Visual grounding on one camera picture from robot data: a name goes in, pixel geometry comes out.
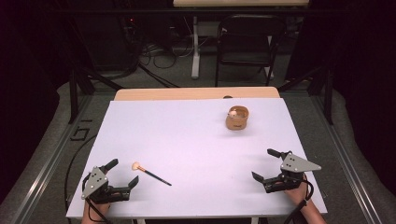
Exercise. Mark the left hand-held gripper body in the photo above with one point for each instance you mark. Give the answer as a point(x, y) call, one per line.
point(98, 183)

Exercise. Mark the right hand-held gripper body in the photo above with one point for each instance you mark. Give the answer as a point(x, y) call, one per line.
point(295, 165)

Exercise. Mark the black makeup brush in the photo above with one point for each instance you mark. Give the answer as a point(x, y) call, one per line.
point(152, 175)

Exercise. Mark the wooden brush holder cup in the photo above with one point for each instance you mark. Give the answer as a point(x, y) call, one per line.
point(237, 123)

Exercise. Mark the person's left hand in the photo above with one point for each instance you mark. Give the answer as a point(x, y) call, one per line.
point(95, 210)

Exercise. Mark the person's right hand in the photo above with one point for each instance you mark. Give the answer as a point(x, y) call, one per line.
point(297, 194)

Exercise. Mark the white round puff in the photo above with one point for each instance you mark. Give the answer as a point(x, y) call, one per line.
point(232, 114)

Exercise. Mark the white table cover board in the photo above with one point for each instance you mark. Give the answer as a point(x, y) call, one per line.
point(193, 140)

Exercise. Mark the wooden table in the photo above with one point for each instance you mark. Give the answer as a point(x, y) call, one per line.
point(186, 93)

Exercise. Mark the black folding chair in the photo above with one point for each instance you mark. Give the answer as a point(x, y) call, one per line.
point(249, 40)

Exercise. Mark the white desk leg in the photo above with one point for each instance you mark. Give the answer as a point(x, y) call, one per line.
point(195, 56)

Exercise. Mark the light wooden desk top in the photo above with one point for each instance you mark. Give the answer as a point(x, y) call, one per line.
point(239, 2)

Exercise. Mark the aluminium floor rail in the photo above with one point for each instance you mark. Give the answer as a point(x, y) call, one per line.
point(345, 161)
point(46, 168)

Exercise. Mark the black metal frame stand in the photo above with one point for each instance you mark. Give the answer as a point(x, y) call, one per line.
point(74, 93)
point(327, 93)

